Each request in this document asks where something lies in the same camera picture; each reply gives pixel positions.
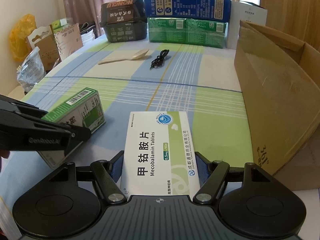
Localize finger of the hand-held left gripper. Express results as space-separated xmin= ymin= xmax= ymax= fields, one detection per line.
xmin=0 ymin=94 xmax=50 ymax=118
xmin=0 ymin=110 xmax=92 ymax=157

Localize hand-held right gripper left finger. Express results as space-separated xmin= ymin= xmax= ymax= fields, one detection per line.
xmin=47 ymin=150 xmax=128 ymax=205

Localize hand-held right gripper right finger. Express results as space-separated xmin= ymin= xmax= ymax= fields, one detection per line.
xmin=192 ymin=151 xmax=276 ymax=205

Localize white medicine box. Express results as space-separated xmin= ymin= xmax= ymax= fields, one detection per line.
xmin=120 ymin=111 xmax=202 ymax=197

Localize small green box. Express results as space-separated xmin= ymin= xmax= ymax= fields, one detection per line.
xmin=37 ymin=87 xmax=106 ymax=168

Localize brown cardboard box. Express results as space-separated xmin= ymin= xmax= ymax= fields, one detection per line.
xmin=233 ymin=20 xmax=320 ymax=191

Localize checked cloth desktop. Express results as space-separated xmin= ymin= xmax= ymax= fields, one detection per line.
xmin=0 ymin=33 xmax=320 ymax=240

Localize grey printed plastic bag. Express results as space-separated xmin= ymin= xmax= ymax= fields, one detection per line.
xmin=17 ymin=47 xmax=46 ymax=93

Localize cardboard box with white cutout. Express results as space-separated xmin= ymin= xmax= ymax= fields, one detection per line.
xmin=26 ymin=26 xmax=62 ymax=71

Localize yellow plastic bag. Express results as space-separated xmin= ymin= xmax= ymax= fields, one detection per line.
xmin=9 ymin=13 xmax=37 ymax=62

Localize light green boxes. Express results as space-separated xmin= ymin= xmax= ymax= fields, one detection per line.
xmin=50 ymin=17 xmax=73 ymax=33

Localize stack of white papers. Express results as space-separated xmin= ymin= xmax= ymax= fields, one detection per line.
xmin=80 ymin=22 xmax=96 ymax=43

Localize wooden spoon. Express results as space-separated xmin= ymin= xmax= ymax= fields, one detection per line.
xmin=97 ymin=49 xmax=150 ymax=65

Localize black instant meal box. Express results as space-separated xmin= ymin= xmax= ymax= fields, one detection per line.
xmin=99 ymin=0 xmax=148 ymax=43

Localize green wrapped pack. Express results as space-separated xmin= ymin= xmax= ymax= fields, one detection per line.
xmin=147 ymin=17 xmax=228 ymax=49

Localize white tall box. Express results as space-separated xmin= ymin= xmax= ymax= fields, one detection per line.
xmin=226 ymin=0 xmax=268 ymax=50

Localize blue carton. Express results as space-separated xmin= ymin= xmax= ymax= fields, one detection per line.
xmin=143 ymin=0 xmax=231 ymax=23

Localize wooden door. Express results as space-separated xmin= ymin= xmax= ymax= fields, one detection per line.
xmin=260 ymin=0 xmax=320 ymax=46

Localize black cable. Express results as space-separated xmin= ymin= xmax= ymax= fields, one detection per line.
xmin=149 ymin=49 xmax=170 ymax=71

